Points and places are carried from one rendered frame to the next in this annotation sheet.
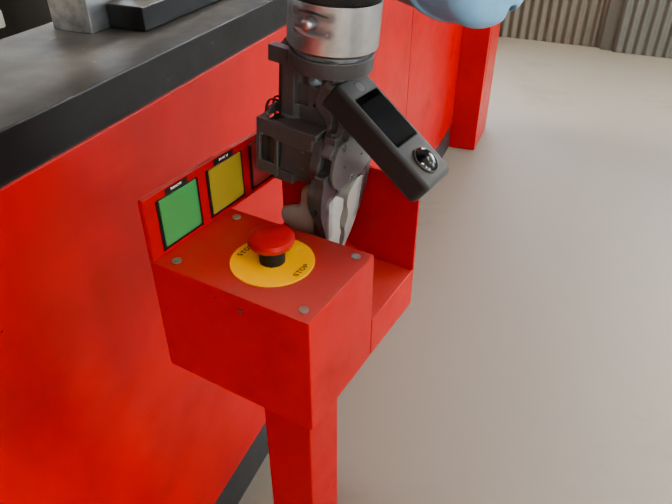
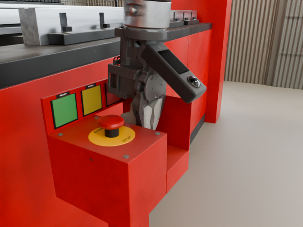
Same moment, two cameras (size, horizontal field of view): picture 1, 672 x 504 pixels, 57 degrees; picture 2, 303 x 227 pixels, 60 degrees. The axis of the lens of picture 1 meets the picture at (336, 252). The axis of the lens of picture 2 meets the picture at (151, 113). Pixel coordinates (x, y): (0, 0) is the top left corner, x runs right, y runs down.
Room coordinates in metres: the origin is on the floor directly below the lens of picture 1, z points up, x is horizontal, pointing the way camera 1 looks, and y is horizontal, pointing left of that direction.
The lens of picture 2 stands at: (0.06, -0.02, 0.96)
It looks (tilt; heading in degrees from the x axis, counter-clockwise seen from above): 21 degrees down; 1
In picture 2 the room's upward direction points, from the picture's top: straight up
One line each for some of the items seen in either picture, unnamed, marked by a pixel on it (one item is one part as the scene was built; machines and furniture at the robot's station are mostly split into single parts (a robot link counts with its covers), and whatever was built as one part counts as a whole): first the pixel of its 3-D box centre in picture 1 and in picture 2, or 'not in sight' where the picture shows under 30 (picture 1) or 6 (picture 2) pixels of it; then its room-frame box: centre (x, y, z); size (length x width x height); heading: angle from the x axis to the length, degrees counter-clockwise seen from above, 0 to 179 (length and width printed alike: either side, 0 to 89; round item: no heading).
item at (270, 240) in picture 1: (271, 249); (111, 128); (0.43, 0.05, 0.79); 0.04 x 0.04 x 0.04
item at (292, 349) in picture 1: (294, 259); (125, 139); (0.47, 0.04, 0.75); 0.20 x 0.16 x 0.18; 150
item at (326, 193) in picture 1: (326, 192); (142, 103); (0.49, 0.01, 0.81); 0.05 x 0.02 x 0.09; 150
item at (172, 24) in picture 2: not in sight; (172, 24); (1.67, -0.10, 0.89); 0.30 x 0.05 x 0.03; 158
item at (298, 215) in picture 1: (308, 223); (134, 122); (0.51, 0.03, 0.77); 0.06 x 0.03 x 0.09; 60
